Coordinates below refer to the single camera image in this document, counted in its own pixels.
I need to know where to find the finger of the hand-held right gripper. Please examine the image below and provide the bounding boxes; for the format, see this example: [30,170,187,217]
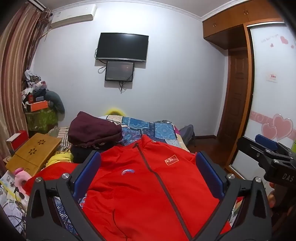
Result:
[237,136,278,168]
[255,134,293,154]

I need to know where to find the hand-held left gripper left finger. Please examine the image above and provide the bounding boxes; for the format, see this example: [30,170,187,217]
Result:
[26,150,109,241]

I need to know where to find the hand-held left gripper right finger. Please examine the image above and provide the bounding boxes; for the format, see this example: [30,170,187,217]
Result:
[192,151,272,241]

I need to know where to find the red zip jacket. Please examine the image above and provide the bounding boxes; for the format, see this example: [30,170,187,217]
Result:
[23,134,245,241]

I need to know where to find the person's right hand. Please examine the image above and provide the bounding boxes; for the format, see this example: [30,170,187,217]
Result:
[268,182,277,209]

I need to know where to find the dark navy folded garment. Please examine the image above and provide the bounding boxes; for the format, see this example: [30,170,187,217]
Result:
[70,146,107,164]

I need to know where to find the black gold-patterned garment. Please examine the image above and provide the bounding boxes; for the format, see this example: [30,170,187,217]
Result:
[70,138,124,152]

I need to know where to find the yellow blanket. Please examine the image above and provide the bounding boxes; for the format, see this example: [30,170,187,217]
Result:
[45,149,74,168]

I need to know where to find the maroon folded garment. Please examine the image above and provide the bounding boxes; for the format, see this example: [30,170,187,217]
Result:
[68,111,123,147]

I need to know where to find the grey backpack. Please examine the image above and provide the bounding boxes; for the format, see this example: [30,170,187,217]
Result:
[178,124,196,146]

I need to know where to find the brown wooden door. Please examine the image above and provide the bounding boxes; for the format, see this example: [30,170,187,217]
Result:
[216,47,249,142]

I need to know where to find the wooden folding bed table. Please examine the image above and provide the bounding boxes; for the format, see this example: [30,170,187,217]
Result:
[5,133,62,176]

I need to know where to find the yellow round object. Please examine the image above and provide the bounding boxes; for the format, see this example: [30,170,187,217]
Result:
[103,107,126,116]

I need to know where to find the pink plush toy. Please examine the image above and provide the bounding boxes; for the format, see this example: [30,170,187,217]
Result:
[13,168,31,188]

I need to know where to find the blue patchwork bedspread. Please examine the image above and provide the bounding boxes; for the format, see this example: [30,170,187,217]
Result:
[48,115,243,237]

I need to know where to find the red box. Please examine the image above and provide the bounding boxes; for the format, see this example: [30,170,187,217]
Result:
[6,130,29,151]

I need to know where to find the grey jacket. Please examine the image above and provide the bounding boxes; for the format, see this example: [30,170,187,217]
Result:
[45,90,65,115]

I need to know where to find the orange box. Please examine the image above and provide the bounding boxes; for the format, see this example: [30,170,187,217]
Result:
[31,100,49,112]

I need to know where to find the pile of clutter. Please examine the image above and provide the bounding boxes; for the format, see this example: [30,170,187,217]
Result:
[21,70,49,105]

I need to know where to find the brown striped curtain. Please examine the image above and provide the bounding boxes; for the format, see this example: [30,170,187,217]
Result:
[0,3,52,163]

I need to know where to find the white air conditioner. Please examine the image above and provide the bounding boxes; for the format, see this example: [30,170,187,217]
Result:
[50,4,97,29]

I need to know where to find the tangled black cables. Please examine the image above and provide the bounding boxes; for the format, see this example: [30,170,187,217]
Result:
[7,207,28,233]

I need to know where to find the small black wall monitor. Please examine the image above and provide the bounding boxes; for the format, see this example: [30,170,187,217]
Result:
[105,61,135,82]

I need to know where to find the black wall television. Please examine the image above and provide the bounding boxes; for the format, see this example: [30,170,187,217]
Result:
[95,32,149,63]

